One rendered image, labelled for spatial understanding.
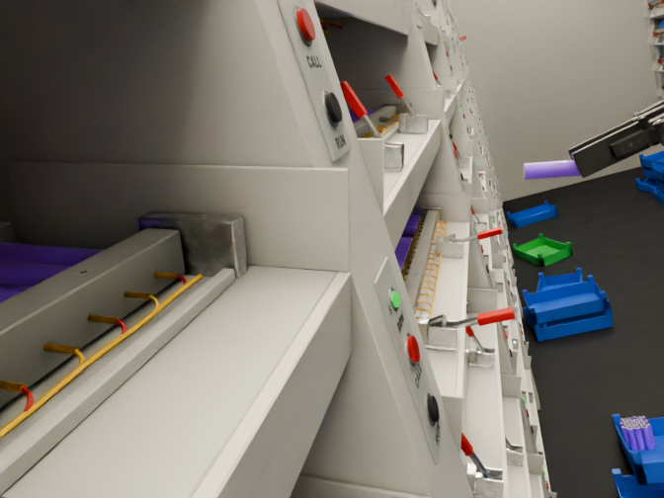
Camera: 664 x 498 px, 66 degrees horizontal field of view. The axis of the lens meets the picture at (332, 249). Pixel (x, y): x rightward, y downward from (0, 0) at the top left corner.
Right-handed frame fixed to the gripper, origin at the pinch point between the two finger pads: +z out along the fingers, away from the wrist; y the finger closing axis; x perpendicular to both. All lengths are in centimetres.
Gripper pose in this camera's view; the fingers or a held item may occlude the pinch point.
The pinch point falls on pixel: (607, 148)
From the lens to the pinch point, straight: 64.5
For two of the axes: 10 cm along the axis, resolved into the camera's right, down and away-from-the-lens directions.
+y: -2.6, 3.3, -9.1
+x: 5.0, 8.5, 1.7
